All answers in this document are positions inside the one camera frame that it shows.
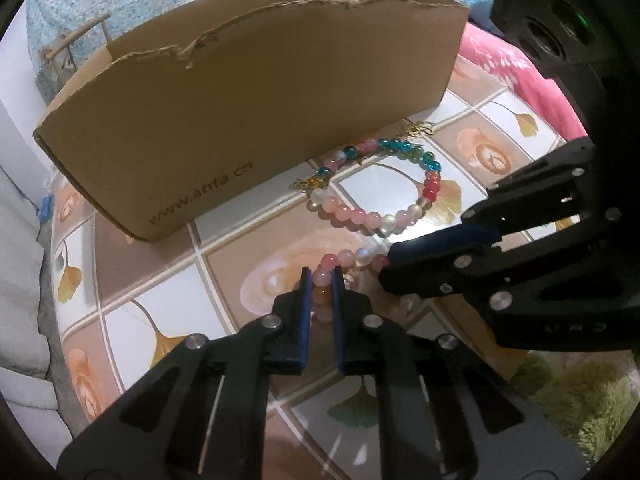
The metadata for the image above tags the pink orange bead bracelet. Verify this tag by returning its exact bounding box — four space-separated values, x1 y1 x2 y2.
310 246 392 325

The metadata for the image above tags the multicolour bead bracelet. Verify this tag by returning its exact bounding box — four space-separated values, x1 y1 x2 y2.
290 138 445 238

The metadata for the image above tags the pink floral blanket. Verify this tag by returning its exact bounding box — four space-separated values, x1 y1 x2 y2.
459 23 587 141

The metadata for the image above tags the green shaggy rug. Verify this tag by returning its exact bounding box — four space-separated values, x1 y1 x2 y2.
510 350 639 467

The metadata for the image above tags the white curtain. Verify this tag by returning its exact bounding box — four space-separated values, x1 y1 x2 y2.
1 174 72 465

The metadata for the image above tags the brown cardboard box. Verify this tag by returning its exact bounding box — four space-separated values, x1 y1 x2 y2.
34 0 468 242

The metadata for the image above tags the wooden chair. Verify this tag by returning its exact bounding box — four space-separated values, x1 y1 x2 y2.
40 12 113 78

